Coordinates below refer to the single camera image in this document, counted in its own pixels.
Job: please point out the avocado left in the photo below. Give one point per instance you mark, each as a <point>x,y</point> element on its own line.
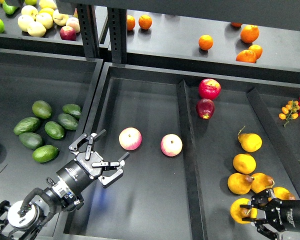
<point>27,125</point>

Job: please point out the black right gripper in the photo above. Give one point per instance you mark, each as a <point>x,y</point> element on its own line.
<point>282,215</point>

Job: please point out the pink yellow apple right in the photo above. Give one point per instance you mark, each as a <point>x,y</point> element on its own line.
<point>171,145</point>

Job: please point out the pink yellow apple left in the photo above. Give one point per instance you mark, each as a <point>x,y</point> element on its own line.
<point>130,138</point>

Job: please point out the bright red apple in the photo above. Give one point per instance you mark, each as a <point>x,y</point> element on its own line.
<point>209,89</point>

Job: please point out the yellow pear lower right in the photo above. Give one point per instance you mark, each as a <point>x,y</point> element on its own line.
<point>282,193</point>

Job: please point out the avocado right middle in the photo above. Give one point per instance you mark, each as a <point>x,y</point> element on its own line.
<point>67,121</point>

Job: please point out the avocado centre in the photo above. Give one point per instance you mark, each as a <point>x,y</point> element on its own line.
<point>54,130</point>

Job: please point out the black shelf post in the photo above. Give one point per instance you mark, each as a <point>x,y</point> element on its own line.
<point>117,25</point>
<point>88,30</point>

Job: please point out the black right tray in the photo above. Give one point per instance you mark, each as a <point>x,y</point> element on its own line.
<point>150,201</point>

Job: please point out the pale peach fruit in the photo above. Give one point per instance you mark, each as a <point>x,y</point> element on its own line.
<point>74,23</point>

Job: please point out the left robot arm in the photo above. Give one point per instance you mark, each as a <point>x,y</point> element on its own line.
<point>31,214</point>

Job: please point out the black left tray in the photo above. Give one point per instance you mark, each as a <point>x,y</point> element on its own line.
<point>26,77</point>

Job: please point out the dark red apple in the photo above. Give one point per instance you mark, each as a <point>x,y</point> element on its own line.
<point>205,108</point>

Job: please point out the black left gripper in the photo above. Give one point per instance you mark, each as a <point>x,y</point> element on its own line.
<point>88,165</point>

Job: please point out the yellow pear lower left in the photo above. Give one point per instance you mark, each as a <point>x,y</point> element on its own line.
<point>239,183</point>

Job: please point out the pale yellow pear right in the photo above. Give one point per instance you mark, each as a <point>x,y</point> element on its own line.
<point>59,18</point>

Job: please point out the orange cherry tomato bunch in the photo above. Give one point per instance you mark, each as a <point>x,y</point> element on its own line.
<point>289,112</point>

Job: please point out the black shelf post right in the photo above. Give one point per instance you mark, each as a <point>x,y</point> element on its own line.
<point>117,25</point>

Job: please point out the yellow pear middle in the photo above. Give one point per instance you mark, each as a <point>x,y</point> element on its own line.
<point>244,163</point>

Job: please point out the black tray divider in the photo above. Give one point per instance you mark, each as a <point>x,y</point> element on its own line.
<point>192,177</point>
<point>274,134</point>

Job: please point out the pale yellow pear front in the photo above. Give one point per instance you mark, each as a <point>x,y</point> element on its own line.
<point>36,29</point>

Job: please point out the pale yellow pear centre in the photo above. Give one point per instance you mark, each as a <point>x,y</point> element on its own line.
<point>45,19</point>

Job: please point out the black tray divider right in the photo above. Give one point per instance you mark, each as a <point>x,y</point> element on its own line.
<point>274,134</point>

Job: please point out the pale yellow pear left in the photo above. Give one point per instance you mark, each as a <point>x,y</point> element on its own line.
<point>24,21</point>

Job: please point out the green avocado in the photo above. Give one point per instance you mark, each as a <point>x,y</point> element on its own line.
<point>45,153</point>

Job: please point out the red apple on shelf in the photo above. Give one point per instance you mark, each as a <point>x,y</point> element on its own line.
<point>68,33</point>

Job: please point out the yellow pear centre low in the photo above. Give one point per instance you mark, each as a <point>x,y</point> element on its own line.
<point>261,182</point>

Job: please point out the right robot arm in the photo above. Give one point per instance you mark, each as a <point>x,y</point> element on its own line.
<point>279,215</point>

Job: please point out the avocado top of pile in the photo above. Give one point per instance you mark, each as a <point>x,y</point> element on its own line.
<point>42,109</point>

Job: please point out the pink yellow apple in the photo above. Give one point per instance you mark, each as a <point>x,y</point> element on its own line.
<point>130,138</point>
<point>171,145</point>

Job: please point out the avocado lower dark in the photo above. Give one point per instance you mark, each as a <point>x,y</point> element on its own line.
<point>31,140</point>

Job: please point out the orange left back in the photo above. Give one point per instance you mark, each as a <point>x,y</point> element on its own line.
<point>130,22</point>

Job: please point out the yellow pear with stem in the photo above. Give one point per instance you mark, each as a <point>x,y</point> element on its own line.
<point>238,213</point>

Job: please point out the black tray divider left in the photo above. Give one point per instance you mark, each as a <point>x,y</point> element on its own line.
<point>192,177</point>

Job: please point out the black shelf post left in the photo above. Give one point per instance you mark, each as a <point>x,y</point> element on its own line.
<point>88,30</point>

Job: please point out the avocado upper right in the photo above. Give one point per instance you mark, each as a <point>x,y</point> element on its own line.
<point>73,110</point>

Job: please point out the black tray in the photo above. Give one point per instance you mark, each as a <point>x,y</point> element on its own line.
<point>26,77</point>
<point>150,201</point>

